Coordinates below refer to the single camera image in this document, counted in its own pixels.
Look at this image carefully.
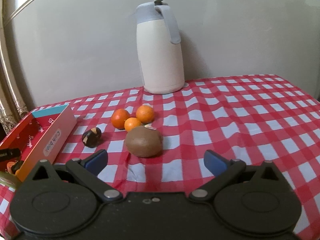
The dark brown passion fruit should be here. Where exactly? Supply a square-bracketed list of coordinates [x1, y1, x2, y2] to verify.
[81, 127, 102, 148]

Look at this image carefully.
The small front orange mandarin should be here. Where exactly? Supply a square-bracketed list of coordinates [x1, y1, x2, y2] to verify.
[124, 117, 142, 132]

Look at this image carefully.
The brown kiwi fruit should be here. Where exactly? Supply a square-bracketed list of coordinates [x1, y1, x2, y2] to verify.
[124, 126, 163, 158]

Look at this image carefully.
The orange mandarin in box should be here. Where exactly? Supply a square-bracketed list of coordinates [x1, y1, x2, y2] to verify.
[7, 161, 15, 174]

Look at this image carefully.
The dark fruit in box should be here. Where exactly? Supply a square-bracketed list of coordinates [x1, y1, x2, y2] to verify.
[11, 160, 24, 174]

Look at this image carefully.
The colourful cardboard box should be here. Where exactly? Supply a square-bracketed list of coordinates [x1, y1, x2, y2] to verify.
[1, 104, 76, 188]

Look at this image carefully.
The beige satin curtain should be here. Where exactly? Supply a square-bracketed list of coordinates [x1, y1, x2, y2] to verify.
[1, 0, 29, 134]

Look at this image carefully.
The dark orange mandarin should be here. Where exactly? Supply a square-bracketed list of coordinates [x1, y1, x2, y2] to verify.
[111, 109, 130, 130]

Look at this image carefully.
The red white checkered tablecloth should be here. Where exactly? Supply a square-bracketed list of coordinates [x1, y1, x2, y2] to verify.
[0, 74, 320, 240]

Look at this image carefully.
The orange mandarin by jug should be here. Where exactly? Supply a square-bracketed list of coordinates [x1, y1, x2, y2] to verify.
[136, 105, 155, 124]

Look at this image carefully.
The cream grey thermos jug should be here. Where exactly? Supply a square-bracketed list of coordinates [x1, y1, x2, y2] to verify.
[135, 0, 185, 94]

